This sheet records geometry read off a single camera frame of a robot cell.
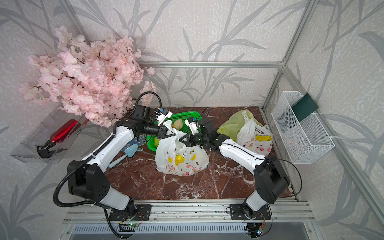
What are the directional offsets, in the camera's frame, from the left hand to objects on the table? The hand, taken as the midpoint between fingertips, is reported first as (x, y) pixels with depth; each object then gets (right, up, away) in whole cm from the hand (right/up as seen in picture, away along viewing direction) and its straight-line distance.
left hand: (175, 133), depth 75 cm
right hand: (+2, -4, +3) cm, 5 cm away
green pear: (-15, -7, +18) cm, 25 cm away
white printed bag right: (+48, -5, +16) cm, 51 cm away
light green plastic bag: (+32, +2, +24) cm, 40 cm away
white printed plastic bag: (-1, -12, -1) cm, 12 cm away
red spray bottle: (-49, -6, -17) cm, 52 cm away
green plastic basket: (0, +9, +30) cm, 31 cm away
